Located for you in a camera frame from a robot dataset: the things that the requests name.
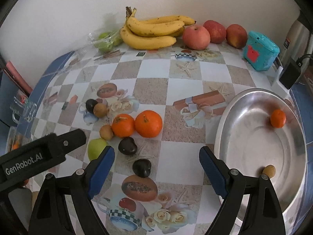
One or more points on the black power adapter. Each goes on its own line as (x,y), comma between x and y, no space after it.
(291,73)

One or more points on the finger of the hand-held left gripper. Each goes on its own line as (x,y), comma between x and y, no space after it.
(73,139)

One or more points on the clear plastic clip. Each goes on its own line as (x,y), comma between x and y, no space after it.
(23,109)

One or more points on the red yellow apple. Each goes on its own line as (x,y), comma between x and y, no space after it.
(236,35)

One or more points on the large smooth orange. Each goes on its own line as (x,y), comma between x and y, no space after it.
(148,124)

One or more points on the small orange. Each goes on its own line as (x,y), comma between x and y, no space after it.
(278,118)

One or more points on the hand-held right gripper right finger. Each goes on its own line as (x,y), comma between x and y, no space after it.
(212,173)

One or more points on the steel kettle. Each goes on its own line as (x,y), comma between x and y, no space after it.
(296,36)

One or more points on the teal plastic box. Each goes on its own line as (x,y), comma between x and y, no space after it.
(264,51)

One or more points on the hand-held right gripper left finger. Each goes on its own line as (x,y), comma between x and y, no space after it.
(101,172)

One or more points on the checkered printed tablecloth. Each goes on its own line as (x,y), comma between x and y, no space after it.
(151,73)

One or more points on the round steel basin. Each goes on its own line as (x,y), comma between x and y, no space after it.
(256,151)

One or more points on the dark red apple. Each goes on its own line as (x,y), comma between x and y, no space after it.
(216,31)

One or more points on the pink bar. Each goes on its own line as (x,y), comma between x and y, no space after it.
(18,77)

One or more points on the bag of green fruit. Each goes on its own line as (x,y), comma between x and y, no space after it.
(106,42)

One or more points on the dark plum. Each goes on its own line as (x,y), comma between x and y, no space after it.
(91,105)
(127,146)
(141,168)

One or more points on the green apple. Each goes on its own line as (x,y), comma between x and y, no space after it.
(95,148)

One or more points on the small potato-like kiwi in bowl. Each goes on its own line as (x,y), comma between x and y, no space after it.
(269,170)

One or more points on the yellow banana bunch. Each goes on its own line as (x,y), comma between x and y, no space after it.
(151,28)

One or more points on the orange with leafy stem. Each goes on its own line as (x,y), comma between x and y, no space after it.
(123,126)

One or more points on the clear bag of snacks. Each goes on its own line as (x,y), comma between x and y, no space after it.
(14,144)

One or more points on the pale pink apple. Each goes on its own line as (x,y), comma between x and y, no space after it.
(195,38)

